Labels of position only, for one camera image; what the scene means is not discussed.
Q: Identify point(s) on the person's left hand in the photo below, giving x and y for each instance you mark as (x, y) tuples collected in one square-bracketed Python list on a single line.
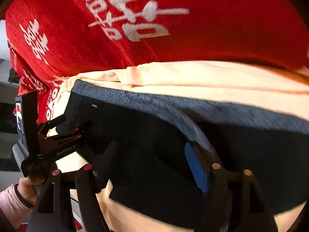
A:
[(26, 187)]

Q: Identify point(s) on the pink sleeved left forearm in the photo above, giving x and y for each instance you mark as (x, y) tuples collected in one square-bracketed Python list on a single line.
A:
[(14, 208)]

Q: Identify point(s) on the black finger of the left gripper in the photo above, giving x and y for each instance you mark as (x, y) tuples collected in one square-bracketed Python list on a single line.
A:
[(60, 144), (43, 128)]

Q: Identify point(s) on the cream peach cushion cover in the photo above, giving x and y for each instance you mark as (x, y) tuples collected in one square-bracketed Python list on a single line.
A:
[(274, 89)]

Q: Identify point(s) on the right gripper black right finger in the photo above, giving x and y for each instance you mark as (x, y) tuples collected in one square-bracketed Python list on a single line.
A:
[(233, 201)]

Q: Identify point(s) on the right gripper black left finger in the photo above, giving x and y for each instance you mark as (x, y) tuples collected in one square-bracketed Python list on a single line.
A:
[(53, 209)]

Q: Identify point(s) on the black pants with patterned waistband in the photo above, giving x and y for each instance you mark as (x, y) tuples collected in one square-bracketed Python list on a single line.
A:
[(151, 186)]

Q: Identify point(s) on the red blanket with white characters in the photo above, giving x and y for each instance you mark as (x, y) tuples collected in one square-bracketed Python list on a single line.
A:
[(50, 39)]

